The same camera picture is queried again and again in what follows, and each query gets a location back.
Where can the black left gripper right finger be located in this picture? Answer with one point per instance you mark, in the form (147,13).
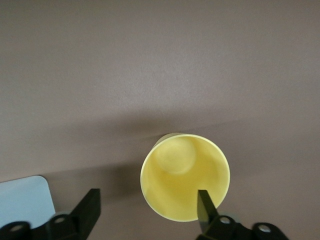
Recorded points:
(220,225)

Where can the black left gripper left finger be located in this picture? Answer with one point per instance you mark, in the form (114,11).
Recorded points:
(75,222)

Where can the yellow plastic cup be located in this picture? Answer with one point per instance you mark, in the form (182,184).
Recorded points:
(182,175)

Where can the light blue rounded tray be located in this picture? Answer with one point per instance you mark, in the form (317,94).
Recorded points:
(25,197)

